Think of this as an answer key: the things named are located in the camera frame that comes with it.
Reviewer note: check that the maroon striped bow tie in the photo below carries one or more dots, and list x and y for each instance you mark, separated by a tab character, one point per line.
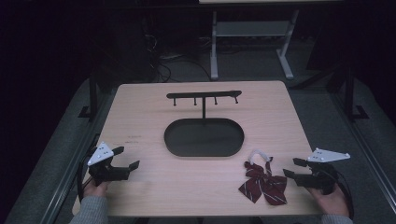
264	184

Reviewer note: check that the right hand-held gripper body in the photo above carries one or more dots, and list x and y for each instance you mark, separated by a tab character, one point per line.
320	180

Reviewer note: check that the black hook rack with tray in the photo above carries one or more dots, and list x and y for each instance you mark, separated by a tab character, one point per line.
204	140

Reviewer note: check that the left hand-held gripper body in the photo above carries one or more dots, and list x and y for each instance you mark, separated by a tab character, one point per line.
104	172

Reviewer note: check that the grey metal rail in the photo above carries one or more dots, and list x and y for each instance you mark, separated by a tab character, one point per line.
367	155
73	161

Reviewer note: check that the white metal table frame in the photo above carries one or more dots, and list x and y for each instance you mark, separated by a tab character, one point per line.
252	28

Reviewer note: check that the person's right hand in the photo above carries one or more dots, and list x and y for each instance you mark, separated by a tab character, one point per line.
330	202

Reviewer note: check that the person's left hand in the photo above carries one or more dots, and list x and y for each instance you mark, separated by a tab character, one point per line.
95	188

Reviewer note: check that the black metal stand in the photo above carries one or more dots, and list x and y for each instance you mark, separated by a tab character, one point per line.
92	96
350	93

